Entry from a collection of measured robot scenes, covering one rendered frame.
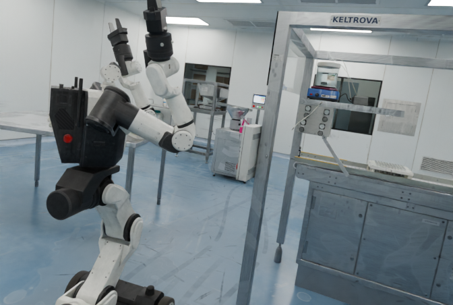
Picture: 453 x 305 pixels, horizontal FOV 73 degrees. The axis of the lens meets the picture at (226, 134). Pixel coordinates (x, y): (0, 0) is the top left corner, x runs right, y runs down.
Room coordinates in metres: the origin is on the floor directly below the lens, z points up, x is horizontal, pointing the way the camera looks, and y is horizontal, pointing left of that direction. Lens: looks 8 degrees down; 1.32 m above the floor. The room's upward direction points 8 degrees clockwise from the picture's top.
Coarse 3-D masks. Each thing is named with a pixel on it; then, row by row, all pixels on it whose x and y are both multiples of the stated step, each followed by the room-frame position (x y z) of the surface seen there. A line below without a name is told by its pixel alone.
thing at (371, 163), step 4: (368, 160) 2.16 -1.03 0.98; (372, 164) 1.99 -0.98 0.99; (372, 168) 1.93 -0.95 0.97; (376, 168) 1.92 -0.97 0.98; (380, 168) 1.91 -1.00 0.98; (384, 168) 1.90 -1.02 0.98; (388, 168) 1.91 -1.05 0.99; (408, 168) 2.01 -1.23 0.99; (392, 172) 1.88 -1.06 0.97; (396, 172) 1.88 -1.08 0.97; (400, 172) 1.87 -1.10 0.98; (404, 172) 1.86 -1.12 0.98; (408, 172) 1.86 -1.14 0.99; (412, 172) 1.88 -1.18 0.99; (412, 176) 1.85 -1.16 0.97
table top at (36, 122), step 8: (8, 112) 2.93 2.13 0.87; (16, 112) 3.00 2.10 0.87; (24, 112) 3.08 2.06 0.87; (32, 112) 3.15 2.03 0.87; (40, 112) 3.23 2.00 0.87; (48, 112) 3.31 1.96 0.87; (0, 120) 2.45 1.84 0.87; (8, 120) 2.50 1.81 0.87; (16, 120) 2.55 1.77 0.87; (24, 120) 2.60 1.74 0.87; (32, 120) 2.65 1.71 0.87; (40, 120) 2.71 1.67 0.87; (0, 128) 2.27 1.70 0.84; (8, 128) 2.27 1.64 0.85; (16, 128) 2.27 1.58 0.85; (24, 128) 2.26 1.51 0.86; (32, 128) 2.29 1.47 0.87; (40, 128) 2.33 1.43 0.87; (48, 128) 2.37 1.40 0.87; (128, 136) 2.48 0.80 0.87; (128, 144) 2.23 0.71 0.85; (136, 144) 2.24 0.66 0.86
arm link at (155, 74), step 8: (152, 64) 1.05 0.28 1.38; (152, 72) 1.05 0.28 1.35; (160, 72) 1.04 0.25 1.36; (152, 80) 1.06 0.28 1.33; (160, 80) 1.05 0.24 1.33; (152, 88) 1.08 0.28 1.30; (160, 88) 1.06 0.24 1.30; (168, 88) 1.06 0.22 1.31; (176, 88) 1.09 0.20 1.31; (160, 96) 1.09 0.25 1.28; (168, 96) 1.08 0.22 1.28
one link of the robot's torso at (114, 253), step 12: (132, 228) 1.44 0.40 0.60; (108, 240) 1.46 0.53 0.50; (120, 240) 1.50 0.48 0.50; (132, 240) 1.45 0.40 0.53; (108, 252) 1.42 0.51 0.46; (120, 252) 1.42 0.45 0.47; (132, 252) 1.48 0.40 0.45; (96, 264) 1.39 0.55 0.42; (108, 264) 1.38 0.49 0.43; (120, 264) 1.42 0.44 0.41; (96, 276) 1.35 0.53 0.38; (108, 276) 1.34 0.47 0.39; (84, 288) 1.30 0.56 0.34; (96, 288) 1.30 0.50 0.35; (108, 288) 1.32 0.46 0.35; (84, 300) 1.27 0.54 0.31; (96, 300) 1.26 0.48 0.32
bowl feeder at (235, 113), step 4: (228, 108) 4.89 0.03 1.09; (232, 108) 4.82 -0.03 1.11; (236, 108) 4.80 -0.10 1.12; (240, 108) 4.80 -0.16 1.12; (244, 108) 4.83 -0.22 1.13; (248, 108) 5.01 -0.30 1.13; (232, 112) 4.85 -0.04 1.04; (236, 112) 4.82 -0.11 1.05; (240, 112) 4.82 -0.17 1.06; (244, 112) 4.85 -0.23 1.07; (232, 116) 4.90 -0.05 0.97; (236, 116) 4.87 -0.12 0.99; (232, 120) 4.91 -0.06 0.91; (236, 120) 4.91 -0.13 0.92; (240, 120) 4.96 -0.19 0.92; (248, 120) 4.82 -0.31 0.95; (232, 124) 4.91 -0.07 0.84; (236, 124) 4.89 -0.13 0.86; (240, 124) 4.93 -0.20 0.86; (232, 128) 4.90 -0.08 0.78; (236, 128) 4.89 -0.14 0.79
